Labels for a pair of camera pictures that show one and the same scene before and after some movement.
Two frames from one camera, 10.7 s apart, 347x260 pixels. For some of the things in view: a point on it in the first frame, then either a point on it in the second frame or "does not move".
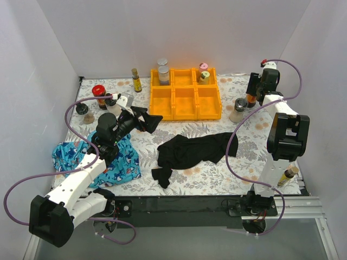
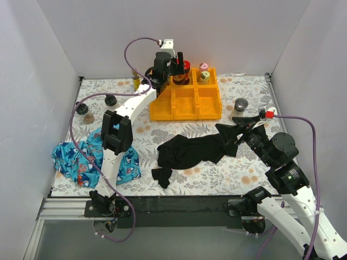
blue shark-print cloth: (68, 156) does not move
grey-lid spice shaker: (237, 115) does not move
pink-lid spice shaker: (203, 67) does not move
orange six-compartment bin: (184, 98) does not move
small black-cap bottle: (82, 109) does not move
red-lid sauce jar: (100, 90) -> (182, 79)
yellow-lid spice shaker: (204, 78) does not move
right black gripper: (252, 84) -> (242, 131)
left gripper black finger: (152, 122) -> (180, 63)
